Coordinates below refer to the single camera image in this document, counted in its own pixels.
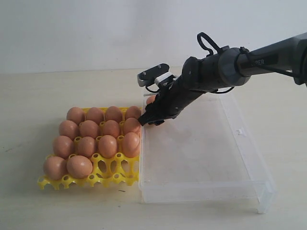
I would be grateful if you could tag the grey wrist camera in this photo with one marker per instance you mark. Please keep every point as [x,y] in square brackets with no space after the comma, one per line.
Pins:
[158,75]

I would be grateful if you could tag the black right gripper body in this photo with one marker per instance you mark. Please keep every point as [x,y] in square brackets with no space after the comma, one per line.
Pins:
[170,101]

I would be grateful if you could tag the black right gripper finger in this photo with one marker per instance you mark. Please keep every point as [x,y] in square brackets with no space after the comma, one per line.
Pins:
[146,118]

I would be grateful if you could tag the brown egg second row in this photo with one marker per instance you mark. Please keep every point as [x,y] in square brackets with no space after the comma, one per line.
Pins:
[89,128]

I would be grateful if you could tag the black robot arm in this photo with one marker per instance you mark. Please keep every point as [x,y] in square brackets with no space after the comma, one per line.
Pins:
[222,70]

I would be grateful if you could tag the clear plastic box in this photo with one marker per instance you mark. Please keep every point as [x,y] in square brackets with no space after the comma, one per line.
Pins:
[206,153]

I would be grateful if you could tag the yellow plastic egg tray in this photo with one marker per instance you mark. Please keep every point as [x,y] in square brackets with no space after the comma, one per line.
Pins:
[118,169]

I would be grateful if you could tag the brown egg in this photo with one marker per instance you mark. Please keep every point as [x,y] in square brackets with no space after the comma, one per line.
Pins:
[111,127]
[113,113]
[55,167]
[63,146]
[86,147]
[69,128]
[131,145]
[107,146]
[132,125]
[76,115]
[133,112]
[95,114]
[79,166]
[150,99]

